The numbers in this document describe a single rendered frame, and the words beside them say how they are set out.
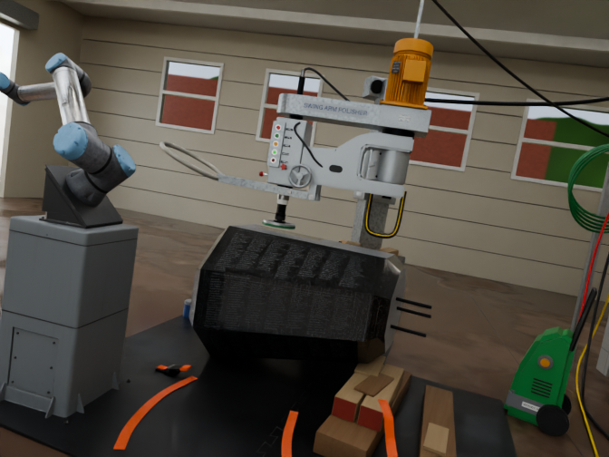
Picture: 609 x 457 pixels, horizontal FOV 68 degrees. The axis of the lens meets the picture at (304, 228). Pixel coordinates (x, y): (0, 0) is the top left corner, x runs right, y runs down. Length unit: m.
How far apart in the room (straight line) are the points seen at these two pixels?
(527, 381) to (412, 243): 6.02
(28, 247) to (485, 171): 7.86
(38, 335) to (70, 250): 0.42
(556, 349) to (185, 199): 8.13
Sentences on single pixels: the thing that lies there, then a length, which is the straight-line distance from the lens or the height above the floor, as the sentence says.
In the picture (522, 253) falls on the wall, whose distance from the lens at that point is 9.19.
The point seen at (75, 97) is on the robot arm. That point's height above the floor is 1.42.
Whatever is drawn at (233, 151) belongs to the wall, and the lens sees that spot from 9.56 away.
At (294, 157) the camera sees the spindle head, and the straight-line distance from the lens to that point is 2.87.
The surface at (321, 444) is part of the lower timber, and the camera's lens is 2.26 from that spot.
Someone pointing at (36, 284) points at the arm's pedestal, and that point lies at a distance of 2.32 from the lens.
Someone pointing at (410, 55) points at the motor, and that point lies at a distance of 2.93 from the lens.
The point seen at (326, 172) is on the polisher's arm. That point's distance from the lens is 2.84.
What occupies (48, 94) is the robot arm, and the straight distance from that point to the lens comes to 2.95.
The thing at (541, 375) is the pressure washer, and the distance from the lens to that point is 3.15.
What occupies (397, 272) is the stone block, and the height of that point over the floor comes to 0.80.
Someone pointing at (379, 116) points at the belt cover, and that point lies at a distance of 2.82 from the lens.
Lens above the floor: 1.21
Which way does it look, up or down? 6 degrees down
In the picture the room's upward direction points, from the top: 9 degrees clockwise
